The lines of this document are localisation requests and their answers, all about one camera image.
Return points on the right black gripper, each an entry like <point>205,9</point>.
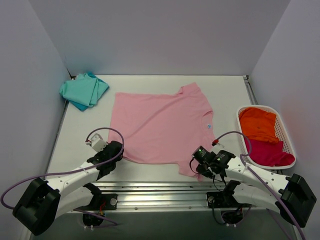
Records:
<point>202,169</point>

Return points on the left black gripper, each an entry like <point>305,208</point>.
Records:
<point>116,152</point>

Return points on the pink t shirt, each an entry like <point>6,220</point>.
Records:
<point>161,129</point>

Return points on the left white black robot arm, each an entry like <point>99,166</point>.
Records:
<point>45,200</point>

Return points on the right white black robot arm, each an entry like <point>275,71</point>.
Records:
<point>290,196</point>

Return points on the orange t shirt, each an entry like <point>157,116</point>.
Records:
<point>258,124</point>

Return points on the magenta t shirt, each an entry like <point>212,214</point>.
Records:
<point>269,154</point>

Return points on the white plastic basket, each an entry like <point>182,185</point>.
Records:
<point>281,134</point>

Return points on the teal folded t shirt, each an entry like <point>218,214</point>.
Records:
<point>84,91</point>

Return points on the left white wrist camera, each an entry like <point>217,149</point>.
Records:
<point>96,142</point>

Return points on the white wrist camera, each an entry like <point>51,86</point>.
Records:
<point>216,143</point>
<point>96,142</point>

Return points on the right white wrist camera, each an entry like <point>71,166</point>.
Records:
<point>216,143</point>

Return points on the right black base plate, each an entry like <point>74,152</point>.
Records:
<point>219,199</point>

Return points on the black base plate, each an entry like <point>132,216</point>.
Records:
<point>101,202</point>
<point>219,199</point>

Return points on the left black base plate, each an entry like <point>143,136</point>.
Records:
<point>101,202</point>

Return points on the aluminium rail frame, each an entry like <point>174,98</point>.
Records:
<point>151,187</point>

